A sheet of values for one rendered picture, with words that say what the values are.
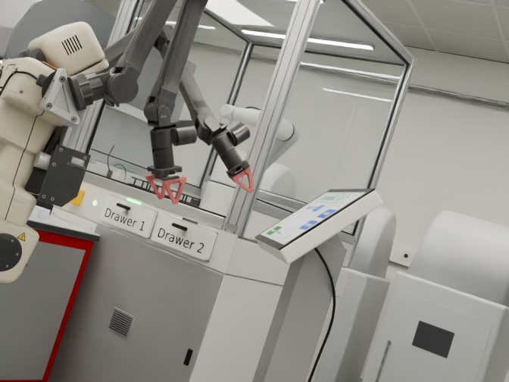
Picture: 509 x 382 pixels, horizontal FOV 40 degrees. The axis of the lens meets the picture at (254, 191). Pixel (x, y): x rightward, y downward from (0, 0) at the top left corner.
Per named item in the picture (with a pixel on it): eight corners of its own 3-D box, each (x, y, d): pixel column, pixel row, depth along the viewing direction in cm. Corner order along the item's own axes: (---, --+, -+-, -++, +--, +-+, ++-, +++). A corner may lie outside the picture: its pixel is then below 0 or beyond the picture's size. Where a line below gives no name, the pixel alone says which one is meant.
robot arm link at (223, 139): (206, 142, 224) (213, 136, 219) (222, 132, 227) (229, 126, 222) (217, 160, 224) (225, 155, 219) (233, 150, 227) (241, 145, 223)
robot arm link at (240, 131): (197, 135, 228) (201, 119, 221) (223, 120, 234) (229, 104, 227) (220, 161, 225) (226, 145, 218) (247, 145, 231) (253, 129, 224)
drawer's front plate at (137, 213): (146, 237, 275) (154, 211, 275) (98, 219, 292) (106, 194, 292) (149, 238, 276) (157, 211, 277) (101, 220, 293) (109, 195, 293)
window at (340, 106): (253, 198, 258) (324, -20, 262) (251, 198, 258) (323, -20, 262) (353, 236, 329) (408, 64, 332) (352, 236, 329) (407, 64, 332)
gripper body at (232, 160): (245, 166, 229) (233, 146, 228) (249, 164, 219) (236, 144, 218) (228, 176, 228) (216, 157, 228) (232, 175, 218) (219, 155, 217)
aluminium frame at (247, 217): (237, 235, 253) (326, -36, 257) (62, 173, 312) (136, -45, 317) (351, 267, 330) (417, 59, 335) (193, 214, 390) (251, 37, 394)
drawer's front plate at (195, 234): (205, 261, 256) (214, 232, 257) (150, 239, 273) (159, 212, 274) (208, 261, 258) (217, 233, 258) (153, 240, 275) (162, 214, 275)
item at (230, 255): (225, 273, 253) (238, 235, 253) (52, 205, 312) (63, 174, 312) (341, 297, 330) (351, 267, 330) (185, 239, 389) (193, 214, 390)
